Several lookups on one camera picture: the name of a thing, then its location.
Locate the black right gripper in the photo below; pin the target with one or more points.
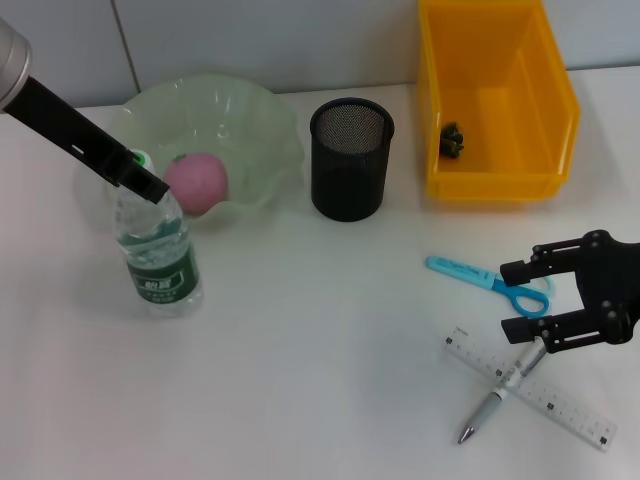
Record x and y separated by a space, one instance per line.
615 285

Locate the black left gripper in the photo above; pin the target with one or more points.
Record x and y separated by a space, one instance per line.
65 125

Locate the pink peach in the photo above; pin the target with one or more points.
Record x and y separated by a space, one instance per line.
197 182

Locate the clear plastic water bottle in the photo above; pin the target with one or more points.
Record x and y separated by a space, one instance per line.
160 265

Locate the green plastic wrapper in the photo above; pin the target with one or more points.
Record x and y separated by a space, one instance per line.
452 140

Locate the blue scissors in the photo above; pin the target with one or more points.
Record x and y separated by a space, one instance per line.
465 270

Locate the white silver ballpoint pen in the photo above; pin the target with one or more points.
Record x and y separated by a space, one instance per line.
492 400

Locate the green glass fruit bowl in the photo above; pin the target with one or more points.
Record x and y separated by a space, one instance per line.
240 115

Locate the transparent plastic ruler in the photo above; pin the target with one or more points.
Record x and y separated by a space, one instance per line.
575 410

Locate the black mesh pen holder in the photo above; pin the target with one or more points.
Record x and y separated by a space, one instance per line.
350 170

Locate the yellow plastic bin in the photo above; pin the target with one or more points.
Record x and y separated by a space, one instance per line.
530 125

